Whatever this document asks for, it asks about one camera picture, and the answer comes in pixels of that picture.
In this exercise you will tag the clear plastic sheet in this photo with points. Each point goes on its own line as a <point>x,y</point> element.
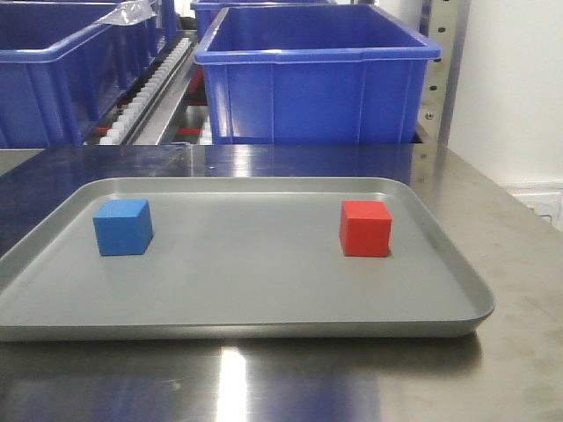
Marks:
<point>129,13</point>

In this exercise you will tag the left blue plastic bin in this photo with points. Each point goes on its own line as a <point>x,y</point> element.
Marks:
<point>62,72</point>

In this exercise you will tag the blue plastic bin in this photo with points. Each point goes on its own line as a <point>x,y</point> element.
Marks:
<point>62,72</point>
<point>206,11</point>
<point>317,73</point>

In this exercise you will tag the white roller conveyor rail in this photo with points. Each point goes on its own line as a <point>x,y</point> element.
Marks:
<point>133,114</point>

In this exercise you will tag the red cube block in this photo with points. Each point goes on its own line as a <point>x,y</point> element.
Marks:
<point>365,228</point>

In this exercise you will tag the rear blue plastic bin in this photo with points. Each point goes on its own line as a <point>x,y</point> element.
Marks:
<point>206,11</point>

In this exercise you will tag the blue cube block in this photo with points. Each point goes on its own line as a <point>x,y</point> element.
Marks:
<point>123,227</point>

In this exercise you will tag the right blue plastic bin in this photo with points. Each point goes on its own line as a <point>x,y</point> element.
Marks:
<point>317,73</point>

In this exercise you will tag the steel shelf upright post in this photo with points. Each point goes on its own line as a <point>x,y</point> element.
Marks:
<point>446,23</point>

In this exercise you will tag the grey metal tray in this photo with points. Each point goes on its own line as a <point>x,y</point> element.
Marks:
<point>239,258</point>

